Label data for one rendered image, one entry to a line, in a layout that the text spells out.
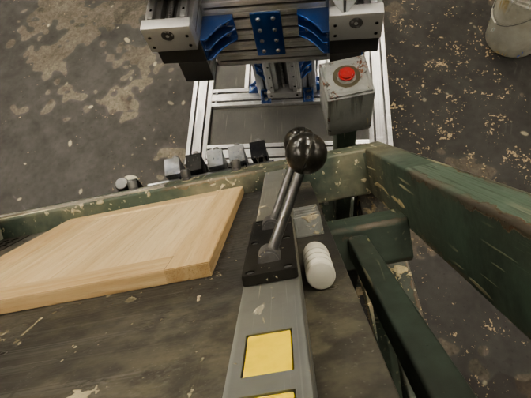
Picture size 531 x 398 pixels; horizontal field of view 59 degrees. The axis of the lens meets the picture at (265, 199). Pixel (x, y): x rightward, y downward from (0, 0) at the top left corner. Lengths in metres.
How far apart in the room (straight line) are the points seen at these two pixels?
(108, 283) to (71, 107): 2.11
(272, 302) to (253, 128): 1.68
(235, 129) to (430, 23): 1.17
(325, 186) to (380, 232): 0.35
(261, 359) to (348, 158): 0.87
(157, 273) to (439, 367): 0.34
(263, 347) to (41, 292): 0.41
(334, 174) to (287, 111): 0.94
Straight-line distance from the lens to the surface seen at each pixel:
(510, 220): 0.47
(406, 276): 1.16
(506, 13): 2.41
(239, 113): 2.08
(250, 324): 0.35
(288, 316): 0.35
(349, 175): 1.14
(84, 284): 0.64
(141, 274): 0.61
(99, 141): 2.49
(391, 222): 0.82
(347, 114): 1.25
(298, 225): 0.67
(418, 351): 0.47
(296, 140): 0.42
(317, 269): 0.47
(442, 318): 1.97
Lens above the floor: 1.90
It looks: 65 degrees down
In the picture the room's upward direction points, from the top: 19 degrees counter-clockwise
